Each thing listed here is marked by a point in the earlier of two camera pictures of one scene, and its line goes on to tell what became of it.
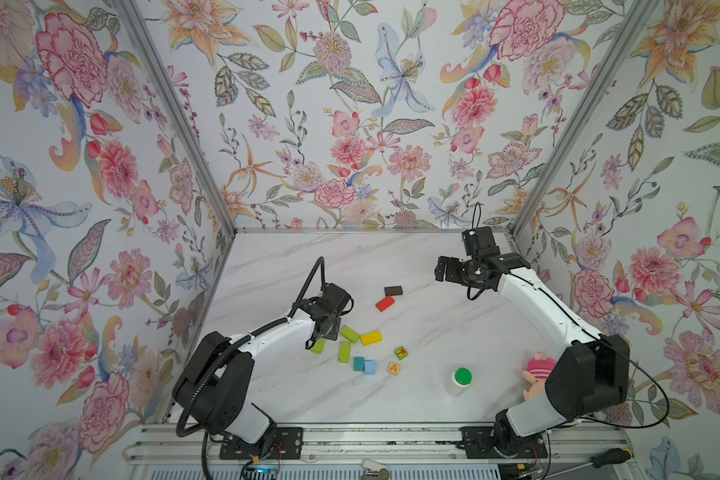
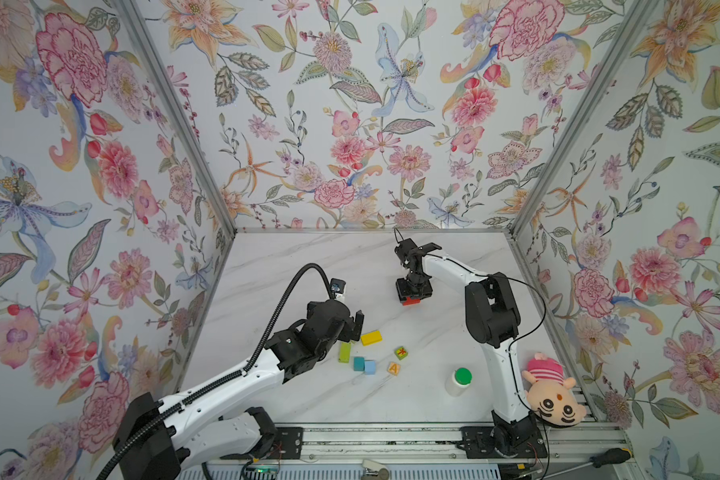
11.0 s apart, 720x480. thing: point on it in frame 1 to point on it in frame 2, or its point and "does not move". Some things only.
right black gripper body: [462, 273] to [413, 288]
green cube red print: [401, 353] does not move
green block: [344, 352] does not move
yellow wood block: [371, 338] does not move
